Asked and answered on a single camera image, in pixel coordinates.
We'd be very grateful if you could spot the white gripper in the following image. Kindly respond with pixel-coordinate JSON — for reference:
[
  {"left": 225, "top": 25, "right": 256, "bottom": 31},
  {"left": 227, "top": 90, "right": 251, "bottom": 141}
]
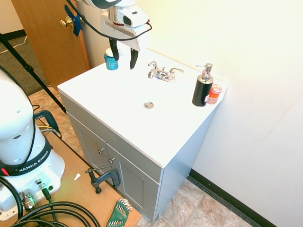
[{"left": 100, "top": 9, "right": 149, "bottom": 70}]

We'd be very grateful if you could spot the teal jar with white lid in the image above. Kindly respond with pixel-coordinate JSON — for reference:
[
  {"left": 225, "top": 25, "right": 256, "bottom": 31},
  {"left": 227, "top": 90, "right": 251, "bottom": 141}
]
[{"left": 103, "top": 48, "right": 119, "bottom": 70}]

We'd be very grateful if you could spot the white sink top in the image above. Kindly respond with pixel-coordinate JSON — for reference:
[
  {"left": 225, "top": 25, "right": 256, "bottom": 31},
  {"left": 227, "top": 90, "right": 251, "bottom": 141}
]
[{"left": 57, "top": 47, "right": 229, "bottom": 169}]

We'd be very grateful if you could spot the blue painter tape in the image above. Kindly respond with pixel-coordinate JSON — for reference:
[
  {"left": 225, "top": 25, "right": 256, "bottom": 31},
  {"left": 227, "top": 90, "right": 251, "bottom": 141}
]
[{"left": 64, "top": 5, "right": 85, "bottom": 37}]

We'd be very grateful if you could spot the brass door knob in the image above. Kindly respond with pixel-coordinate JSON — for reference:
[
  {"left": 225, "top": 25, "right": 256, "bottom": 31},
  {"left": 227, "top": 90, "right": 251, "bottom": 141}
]
[{"left": 59, "top": 16, "right": 74, "bottom": 29}]

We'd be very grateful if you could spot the brown wooden door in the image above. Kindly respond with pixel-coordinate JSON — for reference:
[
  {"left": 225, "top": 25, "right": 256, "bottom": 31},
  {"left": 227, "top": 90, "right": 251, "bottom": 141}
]
[{"left": 11, "top": 0, "right": 91, "bottom": 90}]

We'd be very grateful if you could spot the black soap dispenser bottle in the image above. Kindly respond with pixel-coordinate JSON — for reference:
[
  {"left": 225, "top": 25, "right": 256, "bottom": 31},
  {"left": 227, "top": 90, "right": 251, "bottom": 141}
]
[{"left": 191, "top": 63, "right": 214, "bottom": 107}]

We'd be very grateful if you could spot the black tripod leg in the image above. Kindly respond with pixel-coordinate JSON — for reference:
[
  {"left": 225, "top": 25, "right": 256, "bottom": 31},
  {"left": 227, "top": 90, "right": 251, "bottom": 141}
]
[{"left": 0, "top": 32, "right": 67, "bottom": 113}]

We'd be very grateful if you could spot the orange candle jar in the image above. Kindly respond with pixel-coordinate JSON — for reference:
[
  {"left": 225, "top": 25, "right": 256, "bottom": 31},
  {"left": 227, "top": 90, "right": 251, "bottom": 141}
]
[{"left": 206, "top": 84, "right": 223, "bottom": 105}]

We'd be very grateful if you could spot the grey vanity cabinet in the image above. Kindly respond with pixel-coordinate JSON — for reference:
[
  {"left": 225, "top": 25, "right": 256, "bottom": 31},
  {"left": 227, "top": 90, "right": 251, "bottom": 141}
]
[{"left": 58, "top": 91, "right": 217, "bottom": 222}]

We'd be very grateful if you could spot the black metal C-clamp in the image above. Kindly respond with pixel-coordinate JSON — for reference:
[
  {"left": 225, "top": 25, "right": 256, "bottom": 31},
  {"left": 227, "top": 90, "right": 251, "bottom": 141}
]
[{"left": 85, "top": 165, "right": 122, "bottom": 195}]

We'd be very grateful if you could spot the brown wooden base board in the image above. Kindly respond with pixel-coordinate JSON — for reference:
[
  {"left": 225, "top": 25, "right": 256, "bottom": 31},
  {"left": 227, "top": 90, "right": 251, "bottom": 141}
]
[{"left": 14, "top": 131, "right": 143, "bottom": 227}]

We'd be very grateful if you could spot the green hex key set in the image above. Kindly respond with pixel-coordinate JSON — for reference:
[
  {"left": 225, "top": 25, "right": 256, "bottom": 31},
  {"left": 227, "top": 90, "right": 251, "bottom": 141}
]
[{"left": 105, "top": 198, "right": 134, "bottom": 227}]

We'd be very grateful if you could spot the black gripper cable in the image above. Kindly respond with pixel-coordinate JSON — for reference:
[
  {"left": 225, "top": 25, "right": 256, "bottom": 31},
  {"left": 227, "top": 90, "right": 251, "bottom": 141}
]
[{"left": 66, "top": 0, "right": 153, "bottom": 40}]

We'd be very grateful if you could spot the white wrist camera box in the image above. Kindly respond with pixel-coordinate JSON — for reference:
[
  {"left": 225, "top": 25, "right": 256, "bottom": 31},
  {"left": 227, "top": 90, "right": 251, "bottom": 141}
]
[{"left": 113, "top": 4, "right": 149, "bottom": 28}]

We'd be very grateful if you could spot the chrome two-handle faucet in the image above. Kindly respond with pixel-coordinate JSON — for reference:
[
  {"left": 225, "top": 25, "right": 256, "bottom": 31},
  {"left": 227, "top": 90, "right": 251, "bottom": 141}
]
[{"left": 147, "top": 61, "right": 185, "bottom": 83}]

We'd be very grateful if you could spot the white floor cable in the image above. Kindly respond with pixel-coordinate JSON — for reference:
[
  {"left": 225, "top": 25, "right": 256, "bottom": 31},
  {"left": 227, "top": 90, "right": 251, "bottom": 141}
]
[{"left": 0, "top": 35, "right": 28, "bottom": 54}]

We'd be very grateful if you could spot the thick black cable bundle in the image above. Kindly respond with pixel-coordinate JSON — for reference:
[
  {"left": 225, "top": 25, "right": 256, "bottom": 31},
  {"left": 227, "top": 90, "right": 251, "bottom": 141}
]
[{"left": 0, "top": 176, "right": 102, "bottom": 227}]

